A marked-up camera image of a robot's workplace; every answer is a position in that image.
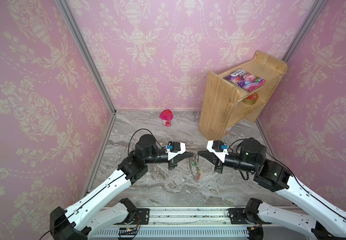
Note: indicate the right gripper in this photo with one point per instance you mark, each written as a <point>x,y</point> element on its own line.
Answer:
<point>218,162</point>

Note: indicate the metal key organizer plate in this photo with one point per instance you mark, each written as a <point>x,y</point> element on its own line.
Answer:
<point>194,171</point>

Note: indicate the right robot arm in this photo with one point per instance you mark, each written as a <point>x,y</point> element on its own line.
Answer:
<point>321,219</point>

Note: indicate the wooden shelf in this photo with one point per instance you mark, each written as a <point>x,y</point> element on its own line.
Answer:
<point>222,104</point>

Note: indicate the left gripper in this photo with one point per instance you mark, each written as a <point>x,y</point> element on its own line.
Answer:
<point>173,162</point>

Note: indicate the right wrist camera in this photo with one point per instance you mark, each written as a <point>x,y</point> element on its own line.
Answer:
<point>219,149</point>

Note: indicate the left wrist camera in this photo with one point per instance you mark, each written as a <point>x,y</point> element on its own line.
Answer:
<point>174,149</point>

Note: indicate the purple snack bag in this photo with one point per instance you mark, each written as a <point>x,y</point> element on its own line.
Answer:
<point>245,80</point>

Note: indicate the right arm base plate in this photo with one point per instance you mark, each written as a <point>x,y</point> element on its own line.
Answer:
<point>237,216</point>

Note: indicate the aluminium mounting rail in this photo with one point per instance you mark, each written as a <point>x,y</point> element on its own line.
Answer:
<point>195,223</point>

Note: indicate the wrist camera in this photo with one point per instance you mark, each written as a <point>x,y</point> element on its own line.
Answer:
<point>174,149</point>
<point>219,149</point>

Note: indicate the red lid tin can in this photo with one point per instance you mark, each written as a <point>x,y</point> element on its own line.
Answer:
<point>251,100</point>

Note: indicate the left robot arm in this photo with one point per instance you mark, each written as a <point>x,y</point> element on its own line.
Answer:
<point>86,217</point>

